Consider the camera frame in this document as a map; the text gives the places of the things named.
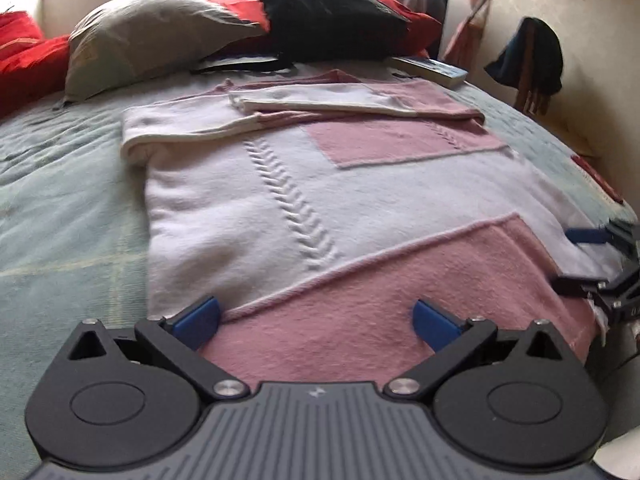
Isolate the white paperback book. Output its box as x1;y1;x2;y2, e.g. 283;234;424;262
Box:
392;56;468;88

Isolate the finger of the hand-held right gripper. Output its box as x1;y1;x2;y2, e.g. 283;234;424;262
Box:
565;220;640;261
550;265;640;329

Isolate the wooden chair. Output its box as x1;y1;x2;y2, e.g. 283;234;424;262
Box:
515;60;552;116

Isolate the black backpack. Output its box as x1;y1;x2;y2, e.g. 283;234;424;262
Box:
190;0;411;75

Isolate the red blanket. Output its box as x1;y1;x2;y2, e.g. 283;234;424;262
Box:
207;0;443;58

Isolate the person's white fleece top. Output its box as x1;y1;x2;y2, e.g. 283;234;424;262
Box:
595;432;640;480

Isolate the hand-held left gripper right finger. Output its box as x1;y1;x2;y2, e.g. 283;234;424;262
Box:
382;297;569;404

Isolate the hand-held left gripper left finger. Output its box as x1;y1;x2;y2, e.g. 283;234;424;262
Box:
69;296;251;402

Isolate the red folded quilt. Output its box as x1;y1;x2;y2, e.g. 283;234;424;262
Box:
0;10;71;118

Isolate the black coat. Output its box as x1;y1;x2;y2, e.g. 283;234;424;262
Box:
412;0;451;58

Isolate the dark teal jacket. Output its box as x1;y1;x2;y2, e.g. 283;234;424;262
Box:
484;16;565;96

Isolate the orange curtain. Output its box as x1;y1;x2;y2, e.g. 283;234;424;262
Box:
444;0;501;67

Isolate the grey pillow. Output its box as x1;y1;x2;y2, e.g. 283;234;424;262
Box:
62;0;266;106

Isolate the pink and white sweater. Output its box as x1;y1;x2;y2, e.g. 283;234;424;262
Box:
120;69;623;396

